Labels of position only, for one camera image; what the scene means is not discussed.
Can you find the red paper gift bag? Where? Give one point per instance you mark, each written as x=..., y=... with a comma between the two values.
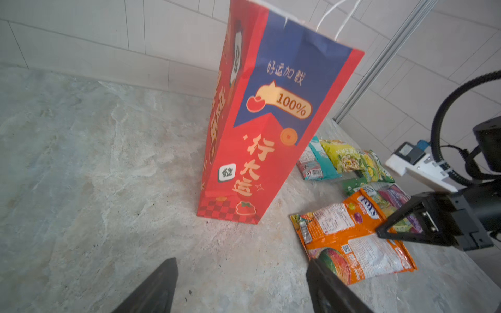
x=278, y=79

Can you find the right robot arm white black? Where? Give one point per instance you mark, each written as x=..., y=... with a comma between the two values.
x=481, y=159

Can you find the purple snack packet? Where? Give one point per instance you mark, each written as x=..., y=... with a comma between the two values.
x=392, y=199

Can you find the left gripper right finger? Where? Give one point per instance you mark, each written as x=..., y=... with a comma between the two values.
x=329, y=293

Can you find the teal snack packet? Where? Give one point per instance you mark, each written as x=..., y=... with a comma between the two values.
x=315, y=165

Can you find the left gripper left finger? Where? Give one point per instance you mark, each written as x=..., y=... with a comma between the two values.
x=156, y=293

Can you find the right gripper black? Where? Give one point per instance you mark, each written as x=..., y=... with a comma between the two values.
x=463, y=219

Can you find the yellow green snack packet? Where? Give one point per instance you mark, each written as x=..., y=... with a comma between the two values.
x=343, y=156

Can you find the orange snack packet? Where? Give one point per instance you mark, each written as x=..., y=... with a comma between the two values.
x=343, y=237

